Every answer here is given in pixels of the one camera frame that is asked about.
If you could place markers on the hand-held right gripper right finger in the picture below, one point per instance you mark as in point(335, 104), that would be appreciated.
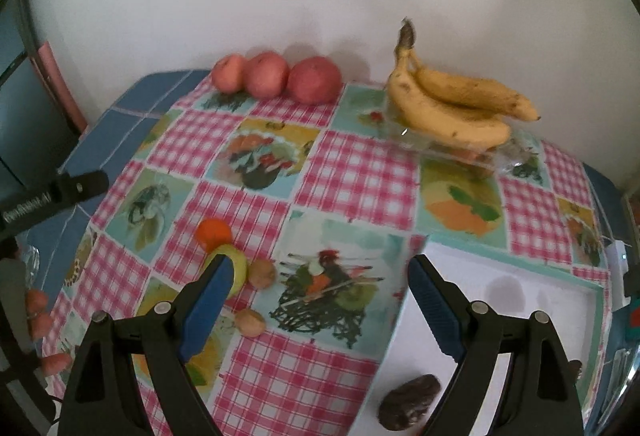
point(435, 301)

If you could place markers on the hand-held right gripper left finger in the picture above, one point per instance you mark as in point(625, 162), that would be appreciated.
point(210, 301)

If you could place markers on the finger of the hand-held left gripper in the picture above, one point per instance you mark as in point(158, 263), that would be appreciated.
point(82, 183)

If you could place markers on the green mango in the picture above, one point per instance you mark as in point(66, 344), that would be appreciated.
point(240, 268)

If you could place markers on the small brown longan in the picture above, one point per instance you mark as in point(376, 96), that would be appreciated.
point(262, 273)
point(250, 322)

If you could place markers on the mandarin orange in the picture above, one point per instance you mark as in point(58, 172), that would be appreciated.
point(214, 232)

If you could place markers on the white tray with teal rim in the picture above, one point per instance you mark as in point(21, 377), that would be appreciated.
point(525, 286)

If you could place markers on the person's left hand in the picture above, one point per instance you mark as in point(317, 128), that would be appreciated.
point(39, 323)

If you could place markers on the pink checked tablecloth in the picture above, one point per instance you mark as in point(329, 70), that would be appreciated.
point(350, 166)

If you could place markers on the clear plastic container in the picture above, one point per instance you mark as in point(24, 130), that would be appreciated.
point(510, 159)

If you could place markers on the bunch of yellow bananas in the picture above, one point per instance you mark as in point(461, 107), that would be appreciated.
point(445, 119)

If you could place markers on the red apple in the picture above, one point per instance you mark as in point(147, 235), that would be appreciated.
point(315, 80)
point(228, 74)
point(266, 75)

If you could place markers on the white power strip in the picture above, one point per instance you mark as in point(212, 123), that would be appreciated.
point(620, 261)

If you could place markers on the yellow spotted banana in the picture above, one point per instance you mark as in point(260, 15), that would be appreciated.
point(475, 94)

